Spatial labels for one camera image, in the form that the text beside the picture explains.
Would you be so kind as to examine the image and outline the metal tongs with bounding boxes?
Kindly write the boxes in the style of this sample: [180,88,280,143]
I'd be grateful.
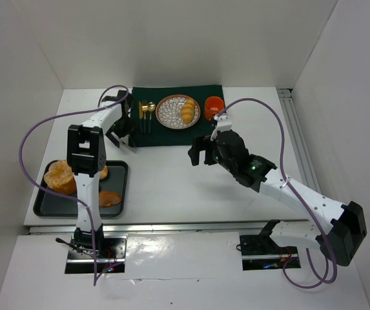
[106,132,137,153]

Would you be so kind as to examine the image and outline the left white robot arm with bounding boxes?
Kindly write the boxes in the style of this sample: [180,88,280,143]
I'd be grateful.
[67,90,131,254]

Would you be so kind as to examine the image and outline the purple cable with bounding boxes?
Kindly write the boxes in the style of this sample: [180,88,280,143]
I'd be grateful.
[18,85,130,287]
[216,98,338,289]

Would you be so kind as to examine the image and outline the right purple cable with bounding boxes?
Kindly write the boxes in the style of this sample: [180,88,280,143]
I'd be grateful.
[216,98,338,289]

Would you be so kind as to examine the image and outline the black baking tray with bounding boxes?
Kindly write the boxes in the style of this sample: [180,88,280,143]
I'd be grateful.
[33,160,128,219]

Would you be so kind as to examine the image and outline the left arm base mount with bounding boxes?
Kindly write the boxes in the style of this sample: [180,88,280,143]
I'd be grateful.
[65,236,127,275]

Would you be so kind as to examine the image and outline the large orange round bread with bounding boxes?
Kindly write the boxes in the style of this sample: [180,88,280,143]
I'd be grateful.
[43,160,76,195]

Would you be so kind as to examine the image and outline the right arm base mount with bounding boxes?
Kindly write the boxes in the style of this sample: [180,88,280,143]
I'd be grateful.
[236,235,301,271]

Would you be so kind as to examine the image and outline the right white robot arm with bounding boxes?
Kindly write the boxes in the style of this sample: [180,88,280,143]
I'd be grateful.
[188,114,367,266]

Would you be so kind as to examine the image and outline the gold spoon dark handle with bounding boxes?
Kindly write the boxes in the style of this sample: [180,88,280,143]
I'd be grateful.
[147,102,156,134]

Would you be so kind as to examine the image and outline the dark green placemat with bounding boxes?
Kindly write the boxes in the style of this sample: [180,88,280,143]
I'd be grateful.
[128,85,223,147]

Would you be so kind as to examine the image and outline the round bun top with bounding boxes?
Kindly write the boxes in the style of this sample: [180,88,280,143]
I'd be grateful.
[99,165,108,180]

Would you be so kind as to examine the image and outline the gold fork dark handle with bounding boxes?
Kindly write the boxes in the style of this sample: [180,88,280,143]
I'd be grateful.
[141,100,148,134]

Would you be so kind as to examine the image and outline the striped long bread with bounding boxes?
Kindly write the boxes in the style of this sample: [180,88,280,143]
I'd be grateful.
[181,98,196,124]

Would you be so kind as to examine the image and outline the floral patterned plate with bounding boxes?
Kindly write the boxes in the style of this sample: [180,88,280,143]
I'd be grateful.
[155,94,201,130]

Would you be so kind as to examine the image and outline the orange mug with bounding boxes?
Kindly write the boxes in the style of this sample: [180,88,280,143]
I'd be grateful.
[204,96,225,121]

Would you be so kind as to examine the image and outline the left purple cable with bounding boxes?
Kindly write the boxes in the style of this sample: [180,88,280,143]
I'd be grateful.
[18,85,130,287]

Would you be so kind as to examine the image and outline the brown croissant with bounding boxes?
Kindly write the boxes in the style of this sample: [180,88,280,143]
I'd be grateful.
[99,191,123,207]

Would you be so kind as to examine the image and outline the gold knife dark handle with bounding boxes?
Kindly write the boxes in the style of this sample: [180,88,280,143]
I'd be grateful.
[138,101,144,134]

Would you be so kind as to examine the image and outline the aluminium rail right side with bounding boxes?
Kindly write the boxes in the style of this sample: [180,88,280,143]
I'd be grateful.
[277,88,322,194]

